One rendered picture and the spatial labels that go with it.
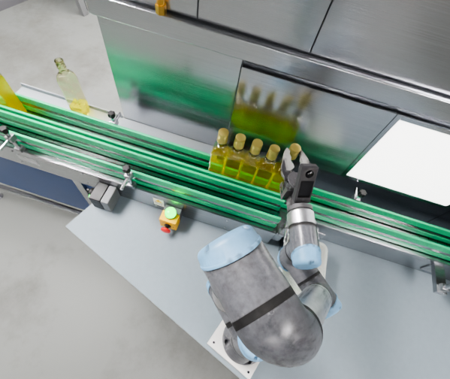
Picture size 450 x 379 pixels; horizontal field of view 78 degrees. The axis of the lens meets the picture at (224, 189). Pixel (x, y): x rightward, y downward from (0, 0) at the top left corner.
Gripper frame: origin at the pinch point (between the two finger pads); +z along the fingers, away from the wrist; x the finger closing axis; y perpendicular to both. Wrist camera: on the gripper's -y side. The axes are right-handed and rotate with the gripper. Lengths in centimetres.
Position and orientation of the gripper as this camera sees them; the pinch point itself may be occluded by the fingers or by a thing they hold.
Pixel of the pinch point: (294, 150)
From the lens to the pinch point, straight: 90.4
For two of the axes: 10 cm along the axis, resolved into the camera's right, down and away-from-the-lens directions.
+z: 0.1, -8.8, 4.8
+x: 9.9, 0.6, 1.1
